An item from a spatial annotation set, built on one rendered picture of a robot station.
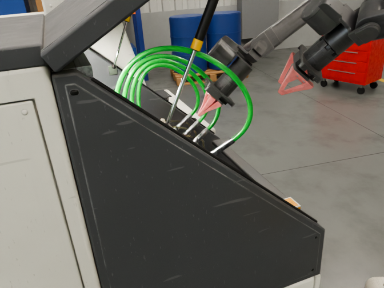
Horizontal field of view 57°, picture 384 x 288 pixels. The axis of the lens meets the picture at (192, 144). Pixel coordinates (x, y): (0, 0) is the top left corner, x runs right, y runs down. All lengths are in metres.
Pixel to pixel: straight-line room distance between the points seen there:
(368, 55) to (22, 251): 4.78
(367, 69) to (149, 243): 4.62
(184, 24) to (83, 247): 5.18
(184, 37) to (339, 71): 2.35
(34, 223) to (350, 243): 2.09
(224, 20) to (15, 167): 5.38
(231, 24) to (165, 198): 5.30
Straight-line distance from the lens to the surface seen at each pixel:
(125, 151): 0.65
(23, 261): 0.75
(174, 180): 0.70
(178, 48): 0.91
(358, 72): 5.22
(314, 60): 0.85
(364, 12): 0.81
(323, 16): 0.81
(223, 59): 1.01
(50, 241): 0.73
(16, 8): 6.43
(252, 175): 1.23
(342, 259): 2.38
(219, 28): 5.89
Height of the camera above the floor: 1.57
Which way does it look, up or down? 25 degrees down
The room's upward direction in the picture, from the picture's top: 4 degrees counter-clockwise
